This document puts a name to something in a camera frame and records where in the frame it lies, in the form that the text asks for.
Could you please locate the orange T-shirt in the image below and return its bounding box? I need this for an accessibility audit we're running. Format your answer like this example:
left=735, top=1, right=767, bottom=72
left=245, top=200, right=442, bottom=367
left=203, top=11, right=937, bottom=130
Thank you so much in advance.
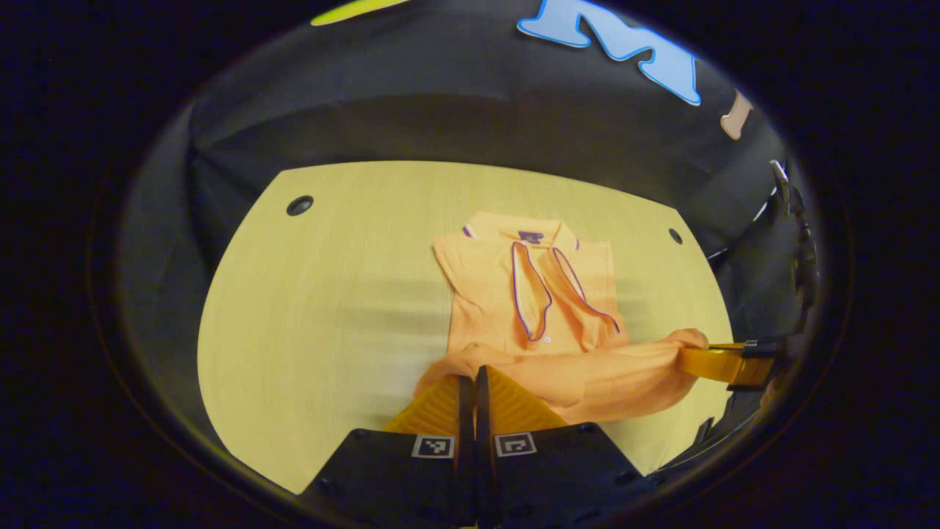
left=413, top=212, right=709, bottom=425

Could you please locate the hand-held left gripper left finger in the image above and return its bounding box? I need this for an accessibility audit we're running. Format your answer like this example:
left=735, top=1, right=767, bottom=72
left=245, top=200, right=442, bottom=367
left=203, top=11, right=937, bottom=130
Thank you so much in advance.
left=297, top=373, right=474, bottom=529

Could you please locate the black backdrop cloth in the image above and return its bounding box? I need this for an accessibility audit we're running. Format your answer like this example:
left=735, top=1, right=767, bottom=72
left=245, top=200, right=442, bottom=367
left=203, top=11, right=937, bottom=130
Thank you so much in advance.
left=117, top=0, right=823, bottom=471

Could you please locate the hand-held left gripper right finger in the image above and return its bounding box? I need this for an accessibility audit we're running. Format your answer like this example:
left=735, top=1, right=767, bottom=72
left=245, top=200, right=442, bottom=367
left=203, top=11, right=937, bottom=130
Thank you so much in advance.
left=476, top=365, right=658, bottom=529

